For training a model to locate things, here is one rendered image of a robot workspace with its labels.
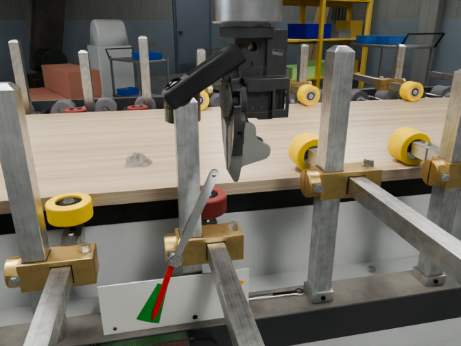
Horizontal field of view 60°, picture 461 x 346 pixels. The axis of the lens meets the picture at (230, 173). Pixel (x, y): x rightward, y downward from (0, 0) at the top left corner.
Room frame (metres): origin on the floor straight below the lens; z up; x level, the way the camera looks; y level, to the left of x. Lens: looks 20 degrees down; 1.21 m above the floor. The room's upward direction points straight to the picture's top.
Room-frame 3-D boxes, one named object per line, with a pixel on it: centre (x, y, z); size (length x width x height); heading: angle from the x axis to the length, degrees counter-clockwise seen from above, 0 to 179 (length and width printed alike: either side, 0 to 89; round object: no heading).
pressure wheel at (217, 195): (0.69, 0.05, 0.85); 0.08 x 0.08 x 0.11
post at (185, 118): (0.61, 0.07, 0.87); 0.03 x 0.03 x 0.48; 12
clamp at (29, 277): (0.56, 0.29, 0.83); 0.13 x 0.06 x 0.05; 102
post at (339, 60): (0.66, -0.17, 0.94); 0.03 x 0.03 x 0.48; 12
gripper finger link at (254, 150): (0.53, -0.03, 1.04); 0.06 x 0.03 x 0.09; 102
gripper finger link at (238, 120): (0.52, -0.01, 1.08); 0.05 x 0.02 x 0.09; 12
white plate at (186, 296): (0.58, 0.09, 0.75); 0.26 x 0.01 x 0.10; 102
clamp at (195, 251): (0.62, 0.05, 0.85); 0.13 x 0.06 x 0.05; 102
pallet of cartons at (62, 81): (4.91, 2.15, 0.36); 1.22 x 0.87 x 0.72; 42
